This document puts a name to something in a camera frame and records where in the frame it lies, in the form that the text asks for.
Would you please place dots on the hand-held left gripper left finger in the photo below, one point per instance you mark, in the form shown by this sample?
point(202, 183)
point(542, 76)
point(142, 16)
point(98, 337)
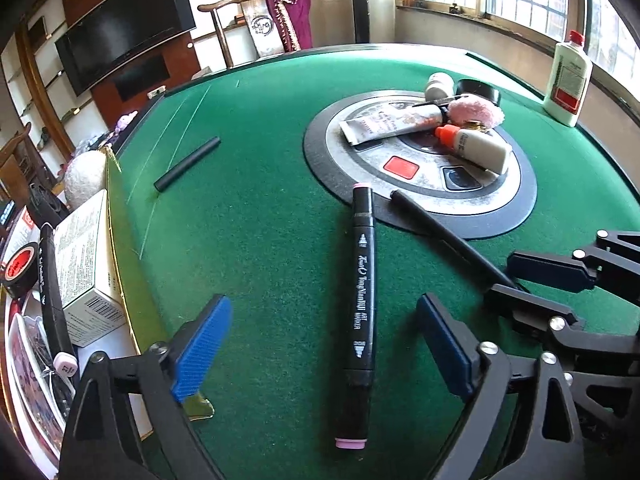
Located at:
point(202, 347)

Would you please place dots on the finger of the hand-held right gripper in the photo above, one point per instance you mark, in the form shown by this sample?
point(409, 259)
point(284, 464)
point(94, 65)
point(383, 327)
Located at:
point(545, 270)
point(525, 307)

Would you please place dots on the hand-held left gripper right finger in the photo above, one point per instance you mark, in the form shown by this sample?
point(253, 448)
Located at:
point(445, 345)

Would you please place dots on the black marker pink ends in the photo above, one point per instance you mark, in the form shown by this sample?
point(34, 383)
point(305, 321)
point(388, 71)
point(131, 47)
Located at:
point(360, 285)

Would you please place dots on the slim black pen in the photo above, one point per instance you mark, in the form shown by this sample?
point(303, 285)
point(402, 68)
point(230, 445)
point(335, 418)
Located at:
point(440, 225)

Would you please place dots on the gold-rimmed shallow box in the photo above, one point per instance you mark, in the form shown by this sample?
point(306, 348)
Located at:
point(125, 240)

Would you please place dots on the beige printed carton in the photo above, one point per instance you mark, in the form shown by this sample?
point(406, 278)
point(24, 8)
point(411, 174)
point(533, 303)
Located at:
point(85, 260)

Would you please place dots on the clear pink case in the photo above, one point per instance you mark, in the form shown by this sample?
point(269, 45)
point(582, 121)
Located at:
point(30, 385)

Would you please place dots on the black tape roll red core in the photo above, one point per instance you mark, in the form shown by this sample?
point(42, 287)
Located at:
point(20, 265)

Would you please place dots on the white glue bottle orange cap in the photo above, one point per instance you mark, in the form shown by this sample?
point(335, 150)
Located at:
point(480, 147)

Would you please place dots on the black marker pale cap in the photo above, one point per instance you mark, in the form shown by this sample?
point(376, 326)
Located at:
point(50, 285)

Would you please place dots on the pink fluffy puff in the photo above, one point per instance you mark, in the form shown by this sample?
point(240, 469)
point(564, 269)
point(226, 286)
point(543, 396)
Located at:
point(475, 112)

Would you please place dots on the black rubber tube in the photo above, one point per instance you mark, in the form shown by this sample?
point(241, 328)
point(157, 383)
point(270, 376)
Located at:
point(187, 162)

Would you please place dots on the white bottle red label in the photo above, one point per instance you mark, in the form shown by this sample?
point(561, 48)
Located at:
point(567, 80)

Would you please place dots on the round table control panel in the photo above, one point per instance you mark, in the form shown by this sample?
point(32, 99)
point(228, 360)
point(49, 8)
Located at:
point(360, 160)

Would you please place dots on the white plush ball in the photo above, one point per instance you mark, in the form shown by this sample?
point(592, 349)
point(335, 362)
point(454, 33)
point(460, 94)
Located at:
point(85, 180)

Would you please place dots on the small white pill bottle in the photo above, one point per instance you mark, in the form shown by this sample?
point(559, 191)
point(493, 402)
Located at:
point(439, 87)

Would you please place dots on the silver floral tube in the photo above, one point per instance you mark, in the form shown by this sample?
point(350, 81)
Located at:
point(385, 125)

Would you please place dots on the purple plush toy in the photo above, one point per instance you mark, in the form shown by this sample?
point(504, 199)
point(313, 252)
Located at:
point(127, 121)

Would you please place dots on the dark wooden armchair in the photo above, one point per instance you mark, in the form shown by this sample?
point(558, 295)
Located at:
point(15, 160)

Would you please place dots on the carved wooden chair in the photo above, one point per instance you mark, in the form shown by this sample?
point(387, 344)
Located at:
point(260, 30)

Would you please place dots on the tall black column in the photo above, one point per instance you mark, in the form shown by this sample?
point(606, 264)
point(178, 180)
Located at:
point(359, 0)

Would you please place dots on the purple fringed cloth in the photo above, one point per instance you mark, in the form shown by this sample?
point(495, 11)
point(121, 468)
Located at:
point(292, 15)

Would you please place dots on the white wall socket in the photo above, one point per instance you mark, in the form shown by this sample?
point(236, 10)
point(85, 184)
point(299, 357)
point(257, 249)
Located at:
point(156, 92)

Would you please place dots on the black wall panel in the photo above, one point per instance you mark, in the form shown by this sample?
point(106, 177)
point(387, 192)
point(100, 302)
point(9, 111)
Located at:
point(140, 77)

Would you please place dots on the black wall television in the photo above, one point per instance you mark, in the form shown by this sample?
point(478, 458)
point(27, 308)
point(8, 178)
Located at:
point(125, 25)

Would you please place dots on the wooden wall shelving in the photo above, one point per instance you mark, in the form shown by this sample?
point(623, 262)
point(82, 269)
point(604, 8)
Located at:
point(35, 60)

